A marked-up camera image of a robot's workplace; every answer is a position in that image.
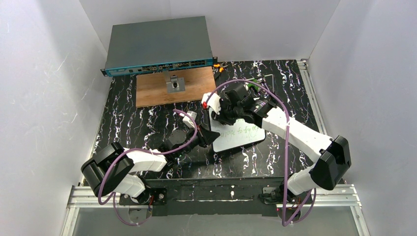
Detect brown wooden board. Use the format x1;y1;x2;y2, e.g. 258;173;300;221
135;67;216;108

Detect purple cable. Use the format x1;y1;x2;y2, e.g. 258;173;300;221
202;79;317;228
97;109;199;227

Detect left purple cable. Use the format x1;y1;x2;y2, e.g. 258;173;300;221
97;109;199;227

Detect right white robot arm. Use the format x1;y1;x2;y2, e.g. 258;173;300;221
202;80;352;198

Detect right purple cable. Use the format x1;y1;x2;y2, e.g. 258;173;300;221
202;79;317;228

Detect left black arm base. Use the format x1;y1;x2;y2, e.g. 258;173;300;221
119;188;167;206

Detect white dry-erase board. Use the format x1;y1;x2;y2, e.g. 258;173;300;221
209;116;266;152

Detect orange handled pliers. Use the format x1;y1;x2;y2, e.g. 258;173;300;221
213;63;228;80

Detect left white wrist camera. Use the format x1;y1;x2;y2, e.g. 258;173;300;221
182;111;197;129

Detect metal whiteboard stand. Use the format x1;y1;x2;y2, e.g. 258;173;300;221
246;74;274;91

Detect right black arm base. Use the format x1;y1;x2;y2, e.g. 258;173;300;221
258;183;316;226

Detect grey network switch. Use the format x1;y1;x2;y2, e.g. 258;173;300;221
101;16;217;77

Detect green white marker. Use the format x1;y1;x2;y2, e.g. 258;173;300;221
245;78;265;91

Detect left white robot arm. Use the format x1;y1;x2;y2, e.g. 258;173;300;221
81;126;220;205

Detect black marble pattern mat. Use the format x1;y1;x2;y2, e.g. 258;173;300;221
93;60;319;179

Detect grey metal bracket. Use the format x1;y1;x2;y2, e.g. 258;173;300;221
163;71;185;93

